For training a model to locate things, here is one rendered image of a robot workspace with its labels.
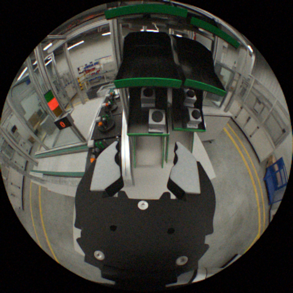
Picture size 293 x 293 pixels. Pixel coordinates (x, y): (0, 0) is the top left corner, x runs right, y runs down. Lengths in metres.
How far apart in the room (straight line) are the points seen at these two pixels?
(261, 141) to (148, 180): 3.85
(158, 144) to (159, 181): 0.25
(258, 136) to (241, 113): 1.04
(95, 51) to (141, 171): 11.04
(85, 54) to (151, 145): 11.21
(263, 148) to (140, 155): 3.95
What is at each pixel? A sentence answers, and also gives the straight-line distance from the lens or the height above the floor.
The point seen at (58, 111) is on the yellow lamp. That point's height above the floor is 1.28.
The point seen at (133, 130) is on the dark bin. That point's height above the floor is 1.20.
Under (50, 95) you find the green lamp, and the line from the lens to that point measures 0.55.
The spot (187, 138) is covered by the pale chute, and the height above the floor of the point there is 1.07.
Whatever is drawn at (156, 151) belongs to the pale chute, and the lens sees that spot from 0.43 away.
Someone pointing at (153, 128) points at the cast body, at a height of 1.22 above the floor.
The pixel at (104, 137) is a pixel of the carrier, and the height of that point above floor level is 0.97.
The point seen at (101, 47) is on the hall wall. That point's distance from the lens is 11.06.
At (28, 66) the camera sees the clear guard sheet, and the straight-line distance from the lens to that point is 0.72.
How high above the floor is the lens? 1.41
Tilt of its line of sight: 56 degrees down
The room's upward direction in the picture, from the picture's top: 2 degrees counter-clockwise
